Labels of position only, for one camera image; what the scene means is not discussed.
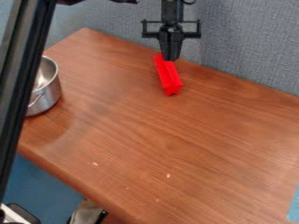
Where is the white object at corner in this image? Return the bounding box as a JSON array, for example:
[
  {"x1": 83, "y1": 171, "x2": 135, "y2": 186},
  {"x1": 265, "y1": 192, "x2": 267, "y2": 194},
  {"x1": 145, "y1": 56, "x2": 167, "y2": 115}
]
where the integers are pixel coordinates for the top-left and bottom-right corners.
[{"x1": 0, "y1": 204, "x2": 24, "y2": 224}]

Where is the black object at bottom left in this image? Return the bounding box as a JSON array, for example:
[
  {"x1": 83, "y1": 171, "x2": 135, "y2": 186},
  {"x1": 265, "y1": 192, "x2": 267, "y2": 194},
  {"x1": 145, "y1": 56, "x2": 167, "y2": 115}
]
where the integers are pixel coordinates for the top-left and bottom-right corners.
[{"x1": 7, "y1": 203, "x2": 42, "y2": 224}]

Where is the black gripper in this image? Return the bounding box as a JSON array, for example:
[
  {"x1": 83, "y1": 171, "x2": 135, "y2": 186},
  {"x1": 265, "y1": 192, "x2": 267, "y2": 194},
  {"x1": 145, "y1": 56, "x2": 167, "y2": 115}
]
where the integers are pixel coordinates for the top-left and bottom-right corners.
[{"x1": 142, "y1": 20, "x2": 202, "y2": 61}]

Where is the grey table leg bracket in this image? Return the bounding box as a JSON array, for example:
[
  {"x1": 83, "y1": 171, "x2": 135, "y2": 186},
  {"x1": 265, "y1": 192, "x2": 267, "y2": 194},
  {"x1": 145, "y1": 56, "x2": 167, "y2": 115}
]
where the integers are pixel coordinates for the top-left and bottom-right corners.
[{"x1": 67, "y1": 199, "x2": 109, "y2": 224}]

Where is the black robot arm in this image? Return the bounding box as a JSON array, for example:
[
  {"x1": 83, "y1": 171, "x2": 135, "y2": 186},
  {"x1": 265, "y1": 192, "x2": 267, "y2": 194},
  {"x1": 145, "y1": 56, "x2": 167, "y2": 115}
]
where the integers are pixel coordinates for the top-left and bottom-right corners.
[{"x1": 142, "y1": 0, "x2": 202, "y2": 61}]

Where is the stainless steel pot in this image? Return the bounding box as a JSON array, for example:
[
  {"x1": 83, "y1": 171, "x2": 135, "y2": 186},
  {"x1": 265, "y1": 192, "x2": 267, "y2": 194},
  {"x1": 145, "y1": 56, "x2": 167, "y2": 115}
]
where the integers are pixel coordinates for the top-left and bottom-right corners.
[{"x1": 26, "y1": 56, "x2": 62, "y2": 116}]

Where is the red star-shaped block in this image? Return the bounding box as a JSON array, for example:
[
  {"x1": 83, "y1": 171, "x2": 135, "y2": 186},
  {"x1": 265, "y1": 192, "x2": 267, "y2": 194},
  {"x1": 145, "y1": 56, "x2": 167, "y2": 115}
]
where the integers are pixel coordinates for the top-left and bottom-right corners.
[{"x1": 154, "y1": 53, "x2": 183, "y2": 95}]

